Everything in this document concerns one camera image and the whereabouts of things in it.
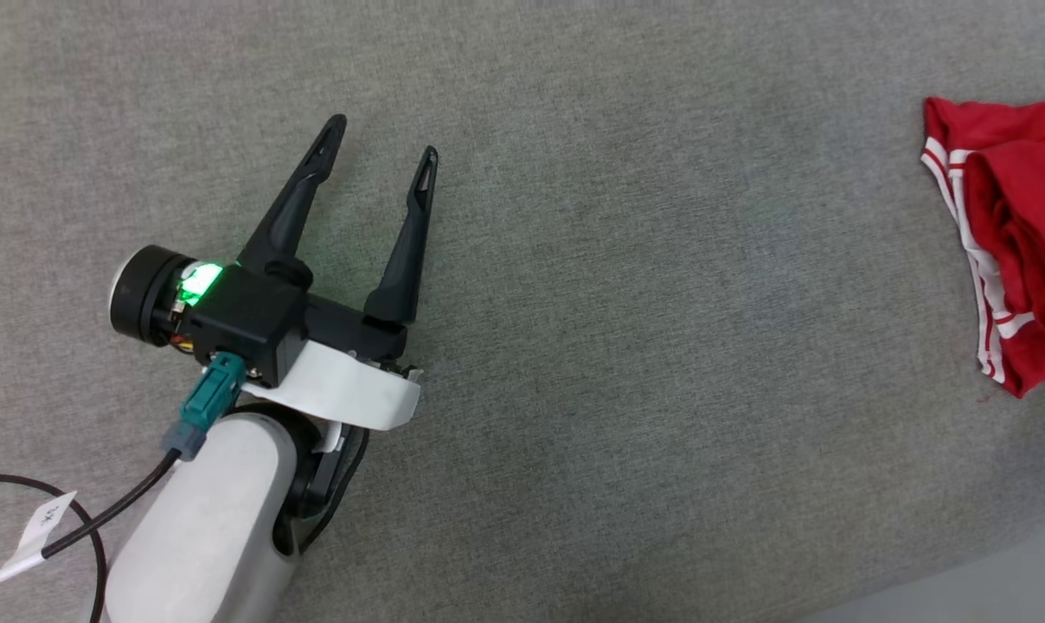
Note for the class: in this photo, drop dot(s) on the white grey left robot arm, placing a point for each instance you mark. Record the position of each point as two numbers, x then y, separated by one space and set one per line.
202 519

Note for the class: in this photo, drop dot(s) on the red and white basketball jersey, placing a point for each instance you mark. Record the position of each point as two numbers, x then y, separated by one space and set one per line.
1024 216

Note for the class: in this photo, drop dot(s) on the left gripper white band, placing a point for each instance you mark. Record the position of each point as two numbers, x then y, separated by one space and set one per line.
349 389

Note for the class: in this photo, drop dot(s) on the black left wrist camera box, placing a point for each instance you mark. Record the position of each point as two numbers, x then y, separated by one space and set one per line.
246 324

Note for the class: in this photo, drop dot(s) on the grey fabric sofa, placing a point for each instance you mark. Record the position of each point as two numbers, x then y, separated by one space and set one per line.
618 303

